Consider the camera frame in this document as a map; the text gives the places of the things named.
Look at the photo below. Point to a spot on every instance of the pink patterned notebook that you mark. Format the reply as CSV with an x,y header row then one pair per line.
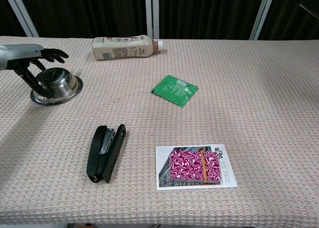
x,y
189,166

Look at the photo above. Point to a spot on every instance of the green foil packet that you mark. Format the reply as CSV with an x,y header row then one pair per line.
x,y
174,89

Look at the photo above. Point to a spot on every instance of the beige milk tea bottle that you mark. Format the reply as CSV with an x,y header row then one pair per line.
x,y
119,48

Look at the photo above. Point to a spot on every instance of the white upright frame post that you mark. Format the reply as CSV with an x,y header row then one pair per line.
x,y
152,13

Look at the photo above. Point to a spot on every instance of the white slanted frame post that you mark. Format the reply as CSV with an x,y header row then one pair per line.
x,y
21,13
261,16

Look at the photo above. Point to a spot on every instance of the black stapler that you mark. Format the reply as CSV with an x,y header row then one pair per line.
x,y
104,153

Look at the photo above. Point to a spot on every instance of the stainless steel bowl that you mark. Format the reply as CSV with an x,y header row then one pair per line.
x,y
56,84

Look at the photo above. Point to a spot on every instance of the beige waffle tablecloth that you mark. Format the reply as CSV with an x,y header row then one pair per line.
x,y
224,118

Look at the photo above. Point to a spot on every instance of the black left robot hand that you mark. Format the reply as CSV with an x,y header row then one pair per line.
x,y
27,54

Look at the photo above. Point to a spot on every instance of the black curtain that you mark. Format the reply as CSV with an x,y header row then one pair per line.
x,y
87,11

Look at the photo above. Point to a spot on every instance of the white printed postcard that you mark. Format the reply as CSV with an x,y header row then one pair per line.
x,y
162,163

